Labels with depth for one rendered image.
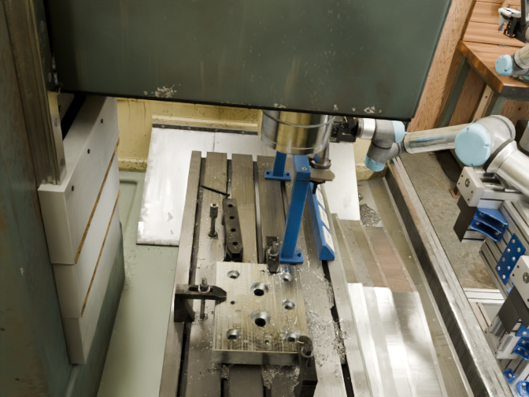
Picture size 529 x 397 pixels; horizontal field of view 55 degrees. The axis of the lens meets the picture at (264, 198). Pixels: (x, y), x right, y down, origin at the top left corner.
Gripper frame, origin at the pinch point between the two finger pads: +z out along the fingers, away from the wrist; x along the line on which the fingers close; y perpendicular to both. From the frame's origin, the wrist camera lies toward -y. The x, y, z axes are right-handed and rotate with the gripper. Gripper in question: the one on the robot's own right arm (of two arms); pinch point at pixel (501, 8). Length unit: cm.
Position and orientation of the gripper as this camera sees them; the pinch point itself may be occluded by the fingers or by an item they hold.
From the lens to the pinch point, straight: 246.2
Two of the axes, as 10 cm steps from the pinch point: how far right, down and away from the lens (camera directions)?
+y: 0.2, 7.8, 6.3
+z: -2.8, -6.0, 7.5
